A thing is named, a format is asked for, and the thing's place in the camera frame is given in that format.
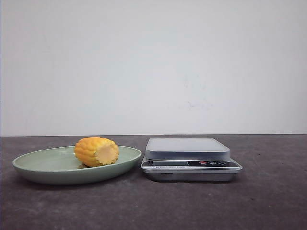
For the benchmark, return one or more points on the yellow corn cob piece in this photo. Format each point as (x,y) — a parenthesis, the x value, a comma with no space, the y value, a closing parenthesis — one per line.
(96,151)

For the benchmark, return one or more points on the silver digital kitchen scale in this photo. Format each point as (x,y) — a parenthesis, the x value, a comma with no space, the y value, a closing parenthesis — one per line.
(188,159)

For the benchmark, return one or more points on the light green plate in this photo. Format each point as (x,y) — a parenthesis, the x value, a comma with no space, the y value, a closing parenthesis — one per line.
(59,166)

